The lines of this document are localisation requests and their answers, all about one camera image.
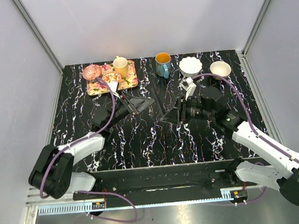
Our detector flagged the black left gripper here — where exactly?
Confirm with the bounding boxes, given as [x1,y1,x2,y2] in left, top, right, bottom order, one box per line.
[104,89,157,129]

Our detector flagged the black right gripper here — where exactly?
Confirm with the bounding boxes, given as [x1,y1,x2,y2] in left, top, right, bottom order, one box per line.
[159,92,215,127]

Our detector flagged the black remote control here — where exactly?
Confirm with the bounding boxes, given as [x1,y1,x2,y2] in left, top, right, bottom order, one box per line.
[152,87,165,115]

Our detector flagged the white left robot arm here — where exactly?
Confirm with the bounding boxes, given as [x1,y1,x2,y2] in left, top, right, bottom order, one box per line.
[28,93,154,199]

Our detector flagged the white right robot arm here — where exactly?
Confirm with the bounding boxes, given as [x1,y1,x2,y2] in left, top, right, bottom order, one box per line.
[161,87,299,206]

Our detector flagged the orange patterned bowl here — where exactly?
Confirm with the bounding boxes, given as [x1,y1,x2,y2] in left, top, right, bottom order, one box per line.
[102,71,122,85]

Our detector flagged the yellow mug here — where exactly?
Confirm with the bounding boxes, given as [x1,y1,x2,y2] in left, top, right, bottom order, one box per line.
[113,55,128,78]

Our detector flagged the floral rectangular tray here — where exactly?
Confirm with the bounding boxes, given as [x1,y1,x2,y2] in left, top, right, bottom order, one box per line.
[87,60,138,96]

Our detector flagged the blue mug orange inside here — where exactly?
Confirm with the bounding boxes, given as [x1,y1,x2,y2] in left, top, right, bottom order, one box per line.
[155,53,171,79]

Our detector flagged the pink patterned bowl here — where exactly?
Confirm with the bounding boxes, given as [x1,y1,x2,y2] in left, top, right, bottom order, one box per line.
[82,64,102,81]

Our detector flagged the white scalloped bowl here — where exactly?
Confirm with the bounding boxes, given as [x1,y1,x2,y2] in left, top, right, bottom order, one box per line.
[178,56,202,77]

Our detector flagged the cream round bowl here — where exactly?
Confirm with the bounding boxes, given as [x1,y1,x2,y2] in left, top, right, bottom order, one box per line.
[210,61,232,80]

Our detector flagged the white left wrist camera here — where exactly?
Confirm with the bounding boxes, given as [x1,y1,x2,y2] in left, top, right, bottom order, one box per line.
[108,80,120,99]

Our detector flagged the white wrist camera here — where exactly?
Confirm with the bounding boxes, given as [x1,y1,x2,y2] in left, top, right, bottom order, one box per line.
[108,80,120,99]
[180,77,196,100]

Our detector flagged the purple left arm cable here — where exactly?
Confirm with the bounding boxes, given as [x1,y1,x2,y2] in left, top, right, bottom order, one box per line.
[29,74,139,224]

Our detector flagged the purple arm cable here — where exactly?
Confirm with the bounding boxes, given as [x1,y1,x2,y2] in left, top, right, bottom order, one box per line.
[29,74,139,224]
[190,64,299,210]

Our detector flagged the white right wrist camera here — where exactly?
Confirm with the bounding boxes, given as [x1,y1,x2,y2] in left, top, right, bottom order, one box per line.
[180,77,196,100]

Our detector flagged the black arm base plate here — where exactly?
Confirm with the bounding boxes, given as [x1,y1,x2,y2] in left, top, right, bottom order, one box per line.
[91,159,246,195]

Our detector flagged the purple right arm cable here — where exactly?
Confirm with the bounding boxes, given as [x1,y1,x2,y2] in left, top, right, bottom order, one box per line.
[190,64,299,210]

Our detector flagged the aluminium front rail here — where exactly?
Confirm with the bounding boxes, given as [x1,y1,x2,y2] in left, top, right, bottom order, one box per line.
[26,184,264,215]

